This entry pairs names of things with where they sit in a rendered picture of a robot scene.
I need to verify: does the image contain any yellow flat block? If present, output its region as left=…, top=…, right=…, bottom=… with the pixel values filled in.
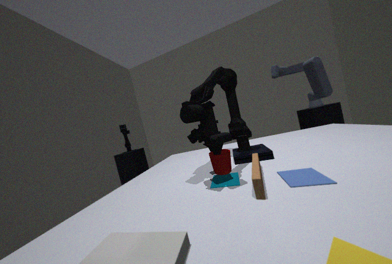
left=327, top=237, right=392, bottom=264

